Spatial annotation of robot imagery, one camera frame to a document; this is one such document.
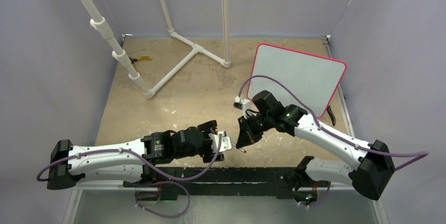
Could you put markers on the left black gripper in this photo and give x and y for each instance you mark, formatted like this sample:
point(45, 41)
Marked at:
point(208, 128)

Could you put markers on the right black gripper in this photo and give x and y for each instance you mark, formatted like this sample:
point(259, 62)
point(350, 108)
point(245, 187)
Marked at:
point(247, 135)

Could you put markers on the red-framed whiteboard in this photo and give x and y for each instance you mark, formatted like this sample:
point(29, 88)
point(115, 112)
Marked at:
point(295, 77)

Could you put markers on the red whiteboard marker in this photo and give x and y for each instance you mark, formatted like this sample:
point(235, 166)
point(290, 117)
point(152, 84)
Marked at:
point(240, 149)

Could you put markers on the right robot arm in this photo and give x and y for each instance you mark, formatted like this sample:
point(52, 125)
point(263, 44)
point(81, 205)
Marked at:
point(365, 166)

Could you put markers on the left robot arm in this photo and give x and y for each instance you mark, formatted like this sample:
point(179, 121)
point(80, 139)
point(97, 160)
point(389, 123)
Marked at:
point(134, 161)

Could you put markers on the black whiteboard easel stand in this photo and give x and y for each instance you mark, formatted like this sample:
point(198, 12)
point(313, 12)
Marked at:
point(331, 115)

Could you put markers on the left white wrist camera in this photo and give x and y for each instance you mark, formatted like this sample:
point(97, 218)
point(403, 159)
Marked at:
point(221, 142)

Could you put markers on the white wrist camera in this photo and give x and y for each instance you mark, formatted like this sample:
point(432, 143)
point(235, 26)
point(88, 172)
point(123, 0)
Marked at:
point(242, 103)
point(221, 142)

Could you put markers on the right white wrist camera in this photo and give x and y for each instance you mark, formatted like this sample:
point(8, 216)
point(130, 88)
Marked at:
point(242, 103)

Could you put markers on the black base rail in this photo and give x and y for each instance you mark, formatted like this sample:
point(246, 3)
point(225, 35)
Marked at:
point(278, 182)

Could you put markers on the aluminium extrusion frame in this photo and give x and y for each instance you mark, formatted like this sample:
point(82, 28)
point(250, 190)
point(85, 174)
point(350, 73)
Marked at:
point(180, 120)

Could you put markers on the yellow-handled pliers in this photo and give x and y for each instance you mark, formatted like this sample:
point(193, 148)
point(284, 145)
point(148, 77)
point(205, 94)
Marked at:
point(138, 59)

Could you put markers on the white PVC pipe frame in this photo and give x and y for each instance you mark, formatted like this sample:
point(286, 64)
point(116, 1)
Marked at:
point(99, 23)

